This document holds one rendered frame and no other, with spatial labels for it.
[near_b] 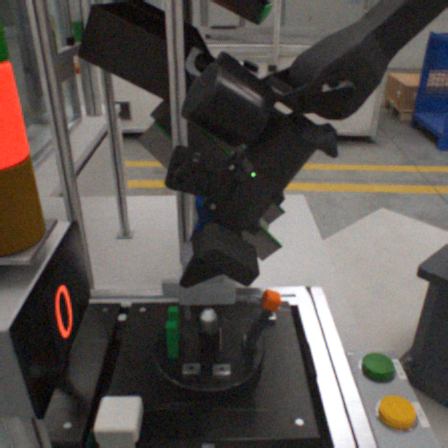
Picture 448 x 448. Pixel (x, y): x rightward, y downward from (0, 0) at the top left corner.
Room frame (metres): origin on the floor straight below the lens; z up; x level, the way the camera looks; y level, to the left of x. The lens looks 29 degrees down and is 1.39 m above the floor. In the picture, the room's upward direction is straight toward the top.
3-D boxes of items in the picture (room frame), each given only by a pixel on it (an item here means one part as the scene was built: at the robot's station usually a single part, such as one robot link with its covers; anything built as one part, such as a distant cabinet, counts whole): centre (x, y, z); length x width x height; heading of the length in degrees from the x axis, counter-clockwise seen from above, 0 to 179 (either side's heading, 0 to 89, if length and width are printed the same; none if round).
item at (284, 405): (0.43, 0.02, 0.96); 0.24 x 0.24 x 0.02; 1
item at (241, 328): (0.43, 0.02, 0.98); 0.14 x 0.14 x 0.02
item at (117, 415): (0.33, 0.12, 0.97); 0.05 x 0.05 x 0.04; 1
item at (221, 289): (0.43, 0.03, 1.11); 0.08 x 0.04 x 0.07; 92
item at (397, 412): (0.35, -0.20, 0.96); 0.04 x 0.04 x 0.02
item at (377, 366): (0.42, -0.19, 0.96); 0.04 x 0.04 x 0.02
